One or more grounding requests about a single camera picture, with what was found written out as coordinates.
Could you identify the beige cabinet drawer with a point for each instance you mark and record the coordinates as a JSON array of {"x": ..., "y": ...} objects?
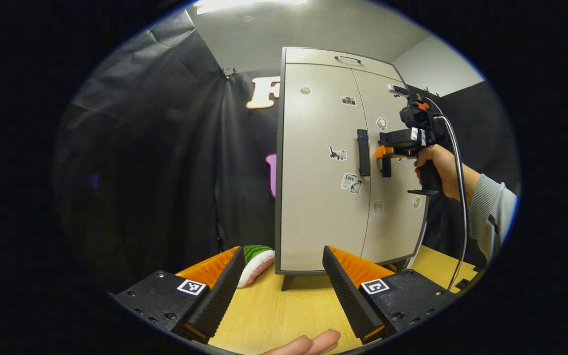
[{"x": 313, "y": 55}]

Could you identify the black backdrop cloth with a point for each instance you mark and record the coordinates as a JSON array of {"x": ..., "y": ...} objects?
[{"x": 165, "y": 172}]

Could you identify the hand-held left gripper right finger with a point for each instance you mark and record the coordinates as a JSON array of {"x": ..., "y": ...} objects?
[{"x": 348, "y": 296}]

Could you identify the cabinet door with camera sticker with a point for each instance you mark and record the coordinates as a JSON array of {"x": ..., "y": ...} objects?
[{"x": 313, "y": 207}]

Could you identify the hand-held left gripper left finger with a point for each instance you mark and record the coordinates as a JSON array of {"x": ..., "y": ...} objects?
[{"x": 222, "y": 291}]

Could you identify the beige double-door shoe cabinet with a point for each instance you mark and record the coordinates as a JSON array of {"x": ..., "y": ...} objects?
[{"x": 277, "y": 172}]

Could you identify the ceiling light panel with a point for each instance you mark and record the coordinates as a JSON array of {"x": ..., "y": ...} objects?
[{"x": 249, "y": 5}]

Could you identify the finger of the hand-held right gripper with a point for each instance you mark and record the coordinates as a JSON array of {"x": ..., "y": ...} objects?
[{"x": 386, "y": 165}]

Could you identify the cabinet door with cherry sticker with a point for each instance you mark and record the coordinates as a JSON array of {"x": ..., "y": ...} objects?
[{"x": 392, "y": 222}]

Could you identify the green and pink plush toy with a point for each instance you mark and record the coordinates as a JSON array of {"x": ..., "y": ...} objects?
[{"x": 257, "y": 261}]

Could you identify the black binder clip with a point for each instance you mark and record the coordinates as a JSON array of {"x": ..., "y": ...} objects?
[{"x": 229, "y": 73}]

